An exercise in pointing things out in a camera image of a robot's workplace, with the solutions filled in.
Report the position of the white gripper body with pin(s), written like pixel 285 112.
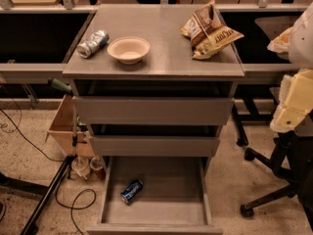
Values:
pixel 302 46

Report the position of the blue pepsi can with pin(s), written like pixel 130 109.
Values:
pixel 131 191

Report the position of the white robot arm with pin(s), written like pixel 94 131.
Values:
pixel 297 41

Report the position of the grey drawer cabinet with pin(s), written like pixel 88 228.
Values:
pixel 168 70

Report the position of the grey bottom drawer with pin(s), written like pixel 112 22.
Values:
pixel 173 200

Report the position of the grey drawer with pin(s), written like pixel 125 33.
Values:
pixel 153 111
pixel 173 200
pixel 154 146

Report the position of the grey middle drawer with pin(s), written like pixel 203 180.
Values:
pixel 154 146

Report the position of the grey top drawer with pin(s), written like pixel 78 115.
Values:
pixel 153 111

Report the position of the silver crushed can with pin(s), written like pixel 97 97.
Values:
pixel 92 44

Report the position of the black office chair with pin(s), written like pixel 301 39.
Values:
pixel 291 160

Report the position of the brown chip bag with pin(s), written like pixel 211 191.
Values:
pixel 207 35

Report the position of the beige paper bowl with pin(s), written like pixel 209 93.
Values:
pixel 129 50

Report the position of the clear plastic cup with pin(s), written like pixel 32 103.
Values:
pixel 97 166
pixel 81 166

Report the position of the cardboard box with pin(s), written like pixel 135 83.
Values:
pixel 61 130

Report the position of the black tripod leg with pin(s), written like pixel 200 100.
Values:
pixel 30 227

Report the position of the green handled tool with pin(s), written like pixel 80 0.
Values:
pixel 57 84

